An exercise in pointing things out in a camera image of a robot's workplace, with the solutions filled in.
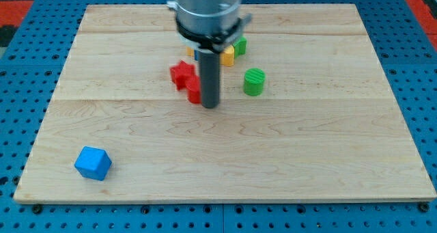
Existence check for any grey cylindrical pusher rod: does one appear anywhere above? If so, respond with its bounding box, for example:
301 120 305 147
198 52 220 109

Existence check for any yellow heart block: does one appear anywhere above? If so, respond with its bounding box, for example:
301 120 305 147
220 45 235 67

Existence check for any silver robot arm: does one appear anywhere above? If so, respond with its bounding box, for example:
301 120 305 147
167 0 252 109

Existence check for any yellow hexagon block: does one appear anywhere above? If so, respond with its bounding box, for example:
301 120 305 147
186 46 195 57

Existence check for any blue block behind rod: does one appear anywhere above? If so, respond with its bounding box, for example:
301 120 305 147
194 50 199 61

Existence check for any red rounded block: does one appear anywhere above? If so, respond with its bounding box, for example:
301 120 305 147
185 75 201 104

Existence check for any red star block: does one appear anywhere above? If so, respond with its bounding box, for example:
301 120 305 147
169 60 195 91

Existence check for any green star block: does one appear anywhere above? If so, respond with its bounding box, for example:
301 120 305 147
233 36 247 59

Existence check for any green cylinder block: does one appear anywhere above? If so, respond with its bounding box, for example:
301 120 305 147
243 68 266 96

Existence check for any wooden board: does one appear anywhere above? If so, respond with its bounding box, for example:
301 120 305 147
14 4 436 204

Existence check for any blue cube block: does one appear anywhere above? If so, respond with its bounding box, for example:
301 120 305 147
74 146 112 181

